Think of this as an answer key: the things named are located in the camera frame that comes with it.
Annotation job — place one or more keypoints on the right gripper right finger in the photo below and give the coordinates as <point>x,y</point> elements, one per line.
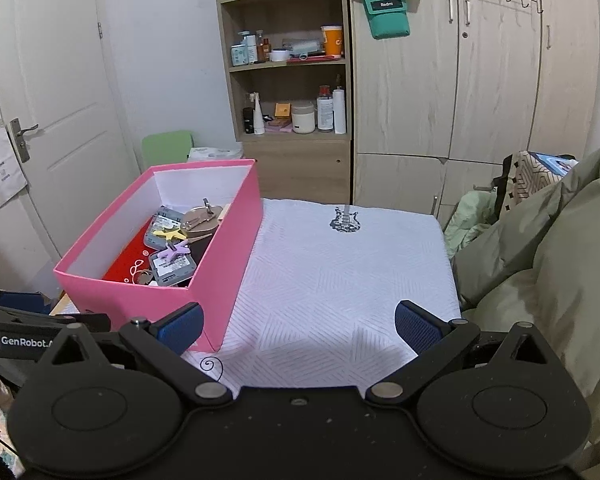
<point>439,347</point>

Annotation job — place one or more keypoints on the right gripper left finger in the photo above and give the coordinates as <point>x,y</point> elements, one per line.
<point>160,346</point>

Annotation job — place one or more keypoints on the pink cardboard box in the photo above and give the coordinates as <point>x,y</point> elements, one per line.
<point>107,269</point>

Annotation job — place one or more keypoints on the beige rounded compact case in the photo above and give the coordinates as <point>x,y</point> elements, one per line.
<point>201,221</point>

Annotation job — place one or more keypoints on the black rectangular case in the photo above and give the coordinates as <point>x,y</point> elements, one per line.
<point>187,264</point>

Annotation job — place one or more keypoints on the grey portable wifi router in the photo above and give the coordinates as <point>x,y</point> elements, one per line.
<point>163,219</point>

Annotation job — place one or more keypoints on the purple star hair clip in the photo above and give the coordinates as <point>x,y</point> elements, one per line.
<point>173,251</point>

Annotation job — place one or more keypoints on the yellow star hair clip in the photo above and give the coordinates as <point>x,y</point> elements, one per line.
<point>167,235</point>

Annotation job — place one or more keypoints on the white patterned table cloth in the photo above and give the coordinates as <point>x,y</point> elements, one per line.
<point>316,306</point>

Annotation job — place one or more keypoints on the olive green duvet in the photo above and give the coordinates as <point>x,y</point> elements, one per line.
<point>540,263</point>

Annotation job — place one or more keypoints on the patterned black white bag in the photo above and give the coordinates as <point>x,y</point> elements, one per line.
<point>524,174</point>

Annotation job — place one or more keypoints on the white tissue paper pack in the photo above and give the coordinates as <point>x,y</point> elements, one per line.
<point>206,154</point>

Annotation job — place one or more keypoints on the green folding table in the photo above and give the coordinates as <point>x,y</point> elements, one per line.
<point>166,148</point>

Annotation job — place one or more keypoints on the white door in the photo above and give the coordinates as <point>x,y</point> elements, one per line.
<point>53,73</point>

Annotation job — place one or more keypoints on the white spray bottle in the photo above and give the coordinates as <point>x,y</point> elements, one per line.
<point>258,120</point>

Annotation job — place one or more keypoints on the black small bottle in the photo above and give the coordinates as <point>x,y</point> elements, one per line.
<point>247,119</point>

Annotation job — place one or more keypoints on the white round jar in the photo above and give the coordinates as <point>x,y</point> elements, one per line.
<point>303,117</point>

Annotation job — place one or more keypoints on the small orange box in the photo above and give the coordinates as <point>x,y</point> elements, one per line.
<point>282,110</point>

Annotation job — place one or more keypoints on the light wood wardrobe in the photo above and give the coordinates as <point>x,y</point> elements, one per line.
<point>435,113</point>

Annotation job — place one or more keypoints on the orange paper cup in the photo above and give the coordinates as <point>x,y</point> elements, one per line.
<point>333,40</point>

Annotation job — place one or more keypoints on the teal hanging pouch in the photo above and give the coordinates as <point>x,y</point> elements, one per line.
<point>387,18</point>

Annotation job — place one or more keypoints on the wooden shelf cabinet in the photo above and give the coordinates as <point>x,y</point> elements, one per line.
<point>314,166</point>

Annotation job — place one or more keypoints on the silver door handle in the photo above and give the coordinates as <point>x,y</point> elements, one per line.
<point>18,133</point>

